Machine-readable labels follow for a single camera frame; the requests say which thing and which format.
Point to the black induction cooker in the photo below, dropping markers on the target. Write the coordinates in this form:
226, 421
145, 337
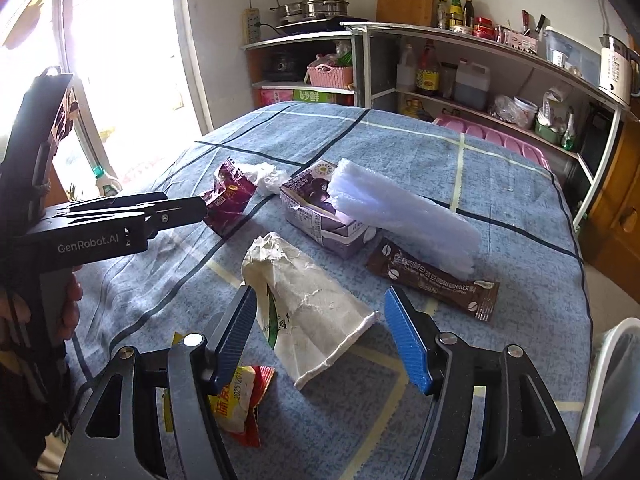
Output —
320, 24

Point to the beige paper bag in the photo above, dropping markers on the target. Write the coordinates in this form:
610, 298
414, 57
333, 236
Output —
305, 305

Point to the white plastic tub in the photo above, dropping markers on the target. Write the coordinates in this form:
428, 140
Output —
526, 112

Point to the white bottle green cap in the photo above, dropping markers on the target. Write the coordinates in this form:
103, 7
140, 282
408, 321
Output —
106, 185

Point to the white shelf unit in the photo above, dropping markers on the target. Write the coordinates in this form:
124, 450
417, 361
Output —
500, 47

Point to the yellowed power strip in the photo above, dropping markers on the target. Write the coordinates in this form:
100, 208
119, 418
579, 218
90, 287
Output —
251, 25

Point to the maroon snack wrapper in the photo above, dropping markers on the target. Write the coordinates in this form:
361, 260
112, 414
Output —
232, 195

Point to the blue checked tablecloth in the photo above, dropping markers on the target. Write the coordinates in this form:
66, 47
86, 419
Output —
425, 160

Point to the red jar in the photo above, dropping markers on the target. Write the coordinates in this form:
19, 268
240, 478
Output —
483, 27

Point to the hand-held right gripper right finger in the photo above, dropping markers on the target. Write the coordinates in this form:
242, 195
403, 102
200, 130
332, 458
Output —
407, 340

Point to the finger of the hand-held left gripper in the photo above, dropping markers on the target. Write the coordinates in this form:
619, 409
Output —
125, 199
180, 209

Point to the clear plastic bag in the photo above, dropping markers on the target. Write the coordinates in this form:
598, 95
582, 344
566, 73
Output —
502, 109

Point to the person's left hand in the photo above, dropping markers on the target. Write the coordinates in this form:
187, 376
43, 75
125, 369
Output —
74, 300

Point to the white electric kettle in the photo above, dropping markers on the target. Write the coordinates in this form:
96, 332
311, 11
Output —
617, 72

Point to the pink woven basket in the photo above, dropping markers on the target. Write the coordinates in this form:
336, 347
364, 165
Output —
330, 75

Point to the black rice cooker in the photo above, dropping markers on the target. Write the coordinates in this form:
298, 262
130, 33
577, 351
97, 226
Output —
282, 66

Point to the dark glass bottle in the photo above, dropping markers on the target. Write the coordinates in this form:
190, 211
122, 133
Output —
468, 10

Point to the green-capped sauce bottle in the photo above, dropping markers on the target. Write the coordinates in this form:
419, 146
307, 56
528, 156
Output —
455, 12

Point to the steel steamer pot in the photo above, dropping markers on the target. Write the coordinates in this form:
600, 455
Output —
325, 5

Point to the dark jar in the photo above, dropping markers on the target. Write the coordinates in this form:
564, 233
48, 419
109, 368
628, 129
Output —
448, 82

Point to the purple milk carton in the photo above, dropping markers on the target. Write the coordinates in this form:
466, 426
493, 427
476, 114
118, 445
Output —
310, 210

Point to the white trash bin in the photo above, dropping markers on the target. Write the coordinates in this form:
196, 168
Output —
595, 360

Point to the large soy sauce bottle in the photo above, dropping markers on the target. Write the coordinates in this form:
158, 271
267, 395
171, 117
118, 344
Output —
428, 75

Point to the pink knife holder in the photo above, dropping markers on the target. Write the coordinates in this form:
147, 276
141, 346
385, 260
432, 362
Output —
520, 42

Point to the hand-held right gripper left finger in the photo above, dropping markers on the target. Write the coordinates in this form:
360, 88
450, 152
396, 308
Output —
235, 330

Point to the wooden door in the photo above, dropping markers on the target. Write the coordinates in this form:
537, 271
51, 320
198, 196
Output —
620, 200

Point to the white foam sheet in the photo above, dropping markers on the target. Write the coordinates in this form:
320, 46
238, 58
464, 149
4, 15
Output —
400, 215

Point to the yellow snack wrapper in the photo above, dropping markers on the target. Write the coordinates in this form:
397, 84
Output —
240, 405

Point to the white tissue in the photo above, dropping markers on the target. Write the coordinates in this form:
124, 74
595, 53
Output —
270, 177

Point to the brown coffee sachet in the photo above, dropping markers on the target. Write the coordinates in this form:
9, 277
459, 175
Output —
430, 280

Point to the small clear sauce bottle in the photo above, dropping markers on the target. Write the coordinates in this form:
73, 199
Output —
441, 15

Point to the white food bag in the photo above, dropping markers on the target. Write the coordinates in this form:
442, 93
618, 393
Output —
555, 102

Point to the printed cardboard box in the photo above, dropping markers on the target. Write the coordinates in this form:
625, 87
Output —
305, 96

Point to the green basket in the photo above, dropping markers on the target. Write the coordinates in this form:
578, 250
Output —
547, 132

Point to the pale blue bin liner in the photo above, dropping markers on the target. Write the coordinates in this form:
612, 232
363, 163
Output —
620, 400

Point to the clear storage box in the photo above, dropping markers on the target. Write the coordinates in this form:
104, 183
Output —
580, 55

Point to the white jug dark liquid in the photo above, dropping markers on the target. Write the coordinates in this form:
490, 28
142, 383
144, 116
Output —
472, 87

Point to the yellow cooking oil bottle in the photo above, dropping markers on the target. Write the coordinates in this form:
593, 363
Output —
415, 107

